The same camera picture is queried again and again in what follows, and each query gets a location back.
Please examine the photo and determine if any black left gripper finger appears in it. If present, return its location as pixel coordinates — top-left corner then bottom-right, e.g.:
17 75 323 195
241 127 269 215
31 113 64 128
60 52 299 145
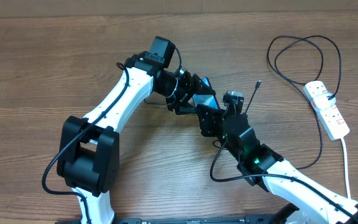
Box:
175 106 196 115
194 75 216 95

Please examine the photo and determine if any Samsung Galaxy smartphone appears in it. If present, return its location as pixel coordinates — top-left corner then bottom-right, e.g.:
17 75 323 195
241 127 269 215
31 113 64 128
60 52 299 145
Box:
192 94 220 110

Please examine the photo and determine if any black charger cable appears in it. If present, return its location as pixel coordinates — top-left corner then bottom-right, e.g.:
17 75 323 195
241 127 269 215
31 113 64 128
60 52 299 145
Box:
244 35 342 170

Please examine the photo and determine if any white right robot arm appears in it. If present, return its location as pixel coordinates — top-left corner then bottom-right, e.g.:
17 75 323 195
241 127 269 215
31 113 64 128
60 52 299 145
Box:
196 105 358 223

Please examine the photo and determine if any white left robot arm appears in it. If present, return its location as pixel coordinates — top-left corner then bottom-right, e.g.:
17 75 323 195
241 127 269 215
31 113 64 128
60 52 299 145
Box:
42 36 219 223

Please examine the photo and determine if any white charger plug adapter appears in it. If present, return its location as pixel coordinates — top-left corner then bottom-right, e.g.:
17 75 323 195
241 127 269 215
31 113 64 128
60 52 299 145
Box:
311 92 336 111

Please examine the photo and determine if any white power strip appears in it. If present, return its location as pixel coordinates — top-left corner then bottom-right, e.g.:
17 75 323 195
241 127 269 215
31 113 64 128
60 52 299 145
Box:
303 81 350 141

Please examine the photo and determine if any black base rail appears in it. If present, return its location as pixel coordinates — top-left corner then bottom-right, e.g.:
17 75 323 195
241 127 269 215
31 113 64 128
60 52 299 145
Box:
54 213 279 224

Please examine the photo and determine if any white power strip cord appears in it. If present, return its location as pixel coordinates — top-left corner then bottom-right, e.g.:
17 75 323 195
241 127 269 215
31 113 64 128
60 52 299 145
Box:
340 138 351 200

